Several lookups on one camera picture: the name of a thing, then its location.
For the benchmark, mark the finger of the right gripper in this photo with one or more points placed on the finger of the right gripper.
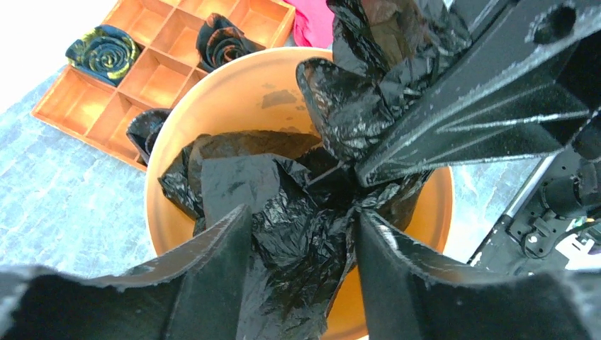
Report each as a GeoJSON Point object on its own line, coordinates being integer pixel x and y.
{"type": "Point", "coordinates": [525, 88]}

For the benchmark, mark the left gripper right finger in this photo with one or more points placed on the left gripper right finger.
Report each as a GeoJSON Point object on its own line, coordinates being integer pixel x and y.
{"type": "Point", "coordinates": [410, 291]}

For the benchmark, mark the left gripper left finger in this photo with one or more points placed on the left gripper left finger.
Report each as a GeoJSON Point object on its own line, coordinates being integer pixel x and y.
{"type": "Point", "coordinates": [191, 292]}

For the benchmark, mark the black trash bag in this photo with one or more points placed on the black trash bag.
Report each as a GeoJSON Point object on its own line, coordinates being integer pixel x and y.
{"type": "Point", "coordinates": [301, 187]}

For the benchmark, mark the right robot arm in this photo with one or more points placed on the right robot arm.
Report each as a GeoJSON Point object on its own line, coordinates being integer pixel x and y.
{"type": "Point", "coordinates": [561, 198]}

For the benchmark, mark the black rolled bag front left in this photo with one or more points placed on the black rolled bag front left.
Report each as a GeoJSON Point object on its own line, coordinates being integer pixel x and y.
{"type": "Point", "coordinates": [144, 129]}

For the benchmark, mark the black rolled bag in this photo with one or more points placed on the black rolled bag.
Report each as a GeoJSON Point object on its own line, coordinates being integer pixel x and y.
{"type": "Point", "coordinates": [144, 129]}
{"type": "Point", "coordinates": [219, 41]}

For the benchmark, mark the orange compartment tray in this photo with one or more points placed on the orange compartment tray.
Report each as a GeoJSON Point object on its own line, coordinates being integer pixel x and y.
{"type": "Point", "coordinates": [98, 113]}

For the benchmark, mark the red cloth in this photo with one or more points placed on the red cloth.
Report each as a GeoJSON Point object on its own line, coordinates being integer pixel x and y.
{"type": "Point", "coordinates": [313, 22]}

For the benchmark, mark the black rolled bag centre right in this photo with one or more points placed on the black rolled bag centre right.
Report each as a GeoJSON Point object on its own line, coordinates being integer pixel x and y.
{"type": "Point", "coordinates": [219, 41]}

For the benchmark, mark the rolled bag with yellow-green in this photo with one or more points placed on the rolled bag with yellow-green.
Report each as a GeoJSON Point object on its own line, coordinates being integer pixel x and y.
{"type": "Point", "coordinates": [106, 53]}

